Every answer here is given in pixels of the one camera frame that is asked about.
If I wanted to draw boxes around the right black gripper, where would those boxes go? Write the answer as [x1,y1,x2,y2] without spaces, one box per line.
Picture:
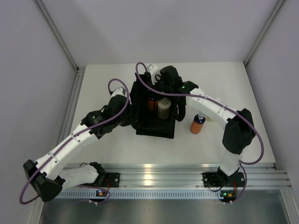
[147,75,172,101]

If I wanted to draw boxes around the aluminium mounting rail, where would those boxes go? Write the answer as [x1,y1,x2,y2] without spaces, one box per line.
[102,164,292,189]

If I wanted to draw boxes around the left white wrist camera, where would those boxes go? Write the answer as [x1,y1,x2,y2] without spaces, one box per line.
[110,87,126,98]

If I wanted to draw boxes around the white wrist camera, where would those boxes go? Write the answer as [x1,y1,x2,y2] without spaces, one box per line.
[110,87,126,98]
[144,64,161,86]

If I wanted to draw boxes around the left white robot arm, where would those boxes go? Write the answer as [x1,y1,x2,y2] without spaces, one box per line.
[23,94,131,202]

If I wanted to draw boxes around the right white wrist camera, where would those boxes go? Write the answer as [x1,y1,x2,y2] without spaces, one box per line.
[144,64,161,86]

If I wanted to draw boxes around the orange pump bottle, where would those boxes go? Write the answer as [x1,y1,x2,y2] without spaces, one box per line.
[147,97,158,112]
[190,112,206,134]

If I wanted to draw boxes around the beige wide-cap bottle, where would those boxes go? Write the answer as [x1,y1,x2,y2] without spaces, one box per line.
[157,98,171,120]

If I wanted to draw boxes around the black canvas bag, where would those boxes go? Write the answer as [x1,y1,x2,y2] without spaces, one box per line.
[130,74,186,139]

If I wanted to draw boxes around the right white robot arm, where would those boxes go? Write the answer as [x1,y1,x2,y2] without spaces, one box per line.
[148,65,256,186]

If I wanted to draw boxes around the white slotted cable duct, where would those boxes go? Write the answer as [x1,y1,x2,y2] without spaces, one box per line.
[57,189,223,199]

